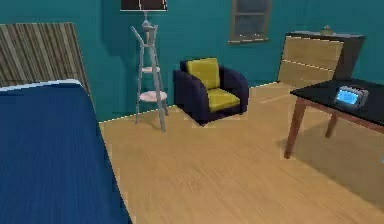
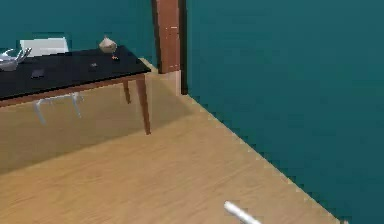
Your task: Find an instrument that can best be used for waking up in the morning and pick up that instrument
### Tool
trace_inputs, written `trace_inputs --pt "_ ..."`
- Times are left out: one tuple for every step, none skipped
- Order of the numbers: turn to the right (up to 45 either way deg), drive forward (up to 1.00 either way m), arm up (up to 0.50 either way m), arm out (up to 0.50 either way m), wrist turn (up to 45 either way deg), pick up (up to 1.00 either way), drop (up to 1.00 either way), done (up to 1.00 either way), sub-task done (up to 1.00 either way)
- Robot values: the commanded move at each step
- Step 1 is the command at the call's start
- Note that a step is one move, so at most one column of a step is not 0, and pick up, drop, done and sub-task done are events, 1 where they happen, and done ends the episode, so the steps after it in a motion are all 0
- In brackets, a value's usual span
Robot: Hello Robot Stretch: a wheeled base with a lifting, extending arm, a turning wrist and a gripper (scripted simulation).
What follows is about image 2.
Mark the brown wooden door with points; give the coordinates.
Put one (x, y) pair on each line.
(168, 36)

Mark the beige round vase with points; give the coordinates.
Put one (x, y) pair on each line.
(107, 45)

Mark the white cylindrical rod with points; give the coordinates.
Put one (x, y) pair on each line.
(240, 213)

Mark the black top wooden table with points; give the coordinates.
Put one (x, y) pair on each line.
(73, 71)

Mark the black flat phone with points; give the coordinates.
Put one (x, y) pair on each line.
(37, 73)

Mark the white chair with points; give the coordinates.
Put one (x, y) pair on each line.
(45, 46)

